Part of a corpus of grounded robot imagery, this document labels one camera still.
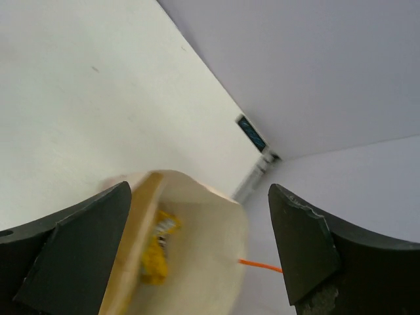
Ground blue label right corner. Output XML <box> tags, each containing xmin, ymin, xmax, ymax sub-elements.
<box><xmin>236</xmin><ymin>114</ymin><xmax>267</xmax><ymax>154</ymax></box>

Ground printed paper bag orange handles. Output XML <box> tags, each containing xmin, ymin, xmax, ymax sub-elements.
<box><xmin>100</xmin><ymin>170</ymin><xmax>250</xmax><ymax>314</ymax></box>

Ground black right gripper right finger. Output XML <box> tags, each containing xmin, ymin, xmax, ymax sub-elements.
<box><xmin>268</xmin><ymin>184</ymin><xmax>419</xmax><ymax>314</ymax></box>

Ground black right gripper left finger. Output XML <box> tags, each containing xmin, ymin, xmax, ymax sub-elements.
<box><xmin>1</xmin><ymin>181</ymin><xmax>131</xmax><ymax>314</ymax></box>

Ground yellow m&m's pack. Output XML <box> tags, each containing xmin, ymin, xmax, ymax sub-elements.
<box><xmin>140</xmin><ymin>210</ymin><xmax>181</xmax><ymax>285</ymax></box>

